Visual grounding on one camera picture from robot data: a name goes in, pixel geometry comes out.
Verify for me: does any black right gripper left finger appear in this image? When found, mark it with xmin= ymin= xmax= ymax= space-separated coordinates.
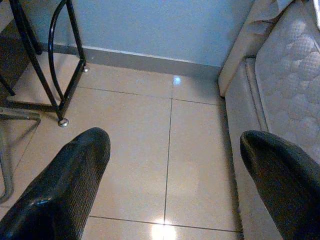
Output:
xmin=0 ymin=126 xmax=112 ymax=240

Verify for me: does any beige padded bed panel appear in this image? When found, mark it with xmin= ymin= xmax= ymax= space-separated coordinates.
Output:
xmin=218 ymin=0 xmax=278 ymax=98

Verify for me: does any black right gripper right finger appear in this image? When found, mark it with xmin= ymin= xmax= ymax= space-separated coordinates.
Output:
xmin=239 ymin=129 xmax=320 ymax=240

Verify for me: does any black metal table frame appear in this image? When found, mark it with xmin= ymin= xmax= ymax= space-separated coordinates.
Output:
xmin=0 ymin=0 xmax=90 ymax=128

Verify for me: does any white bed sheet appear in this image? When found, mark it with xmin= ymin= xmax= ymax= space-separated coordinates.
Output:
xmin=249 ymin=0 xmax=311 ymax=25

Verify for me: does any grey metal chair frame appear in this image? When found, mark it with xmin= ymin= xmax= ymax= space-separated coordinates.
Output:
xmin=0 ymin=106 xmax=42 ymax=205

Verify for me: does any grey quilted mattress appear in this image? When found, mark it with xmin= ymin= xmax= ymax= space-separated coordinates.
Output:
xmin=246 ymin=0 xmax=320 ymax=167

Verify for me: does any pale bed base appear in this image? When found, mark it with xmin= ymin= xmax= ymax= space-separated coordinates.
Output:
xmin=223 ymin=57 xmax=285 ymax=240

